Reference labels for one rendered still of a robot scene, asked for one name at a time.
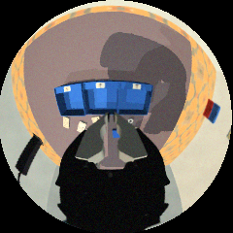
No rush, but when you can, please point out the blue rack of bins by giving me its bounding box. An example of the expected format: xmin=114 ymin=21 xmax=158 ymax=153
xmin=54 ymin=81 xmax=153 ymax=117

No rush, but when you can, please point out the small blue block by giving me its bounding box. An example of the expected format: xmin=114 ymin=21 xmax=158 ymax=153
xmin=113 ymin=129 xmax=119 ymax=138

